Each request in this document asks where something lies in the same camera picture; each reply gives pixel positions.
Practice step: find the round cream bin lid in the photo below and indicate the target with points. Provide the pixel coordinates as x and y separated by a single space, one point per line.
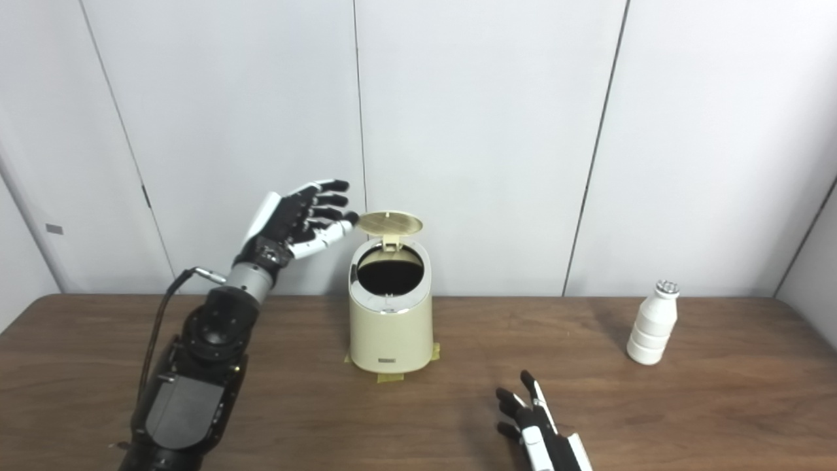
389 222

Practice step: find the black wall panel hinge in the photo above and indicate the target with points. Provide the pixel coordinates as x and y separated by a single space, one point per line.
146 196

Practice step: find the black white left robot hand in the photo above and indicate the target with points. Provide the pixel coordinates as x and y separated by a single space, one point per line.
284 222

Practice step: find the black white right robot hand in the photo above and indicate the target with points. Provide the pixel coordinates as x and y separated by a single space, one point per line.
546 451

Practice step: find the small white plastic bottle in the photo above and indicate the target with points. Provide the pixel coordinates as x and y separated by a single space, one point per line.
650 327

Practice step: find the cream-colored bin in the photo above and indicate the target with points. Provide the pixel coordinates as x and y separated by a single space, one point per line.
391 333

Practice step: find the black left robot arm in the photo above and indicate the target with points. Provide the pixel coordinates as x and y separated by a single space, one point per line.
196 392

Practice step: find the small grey wall label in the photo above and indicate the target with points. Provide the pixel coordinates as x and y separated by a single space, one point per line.
54 229

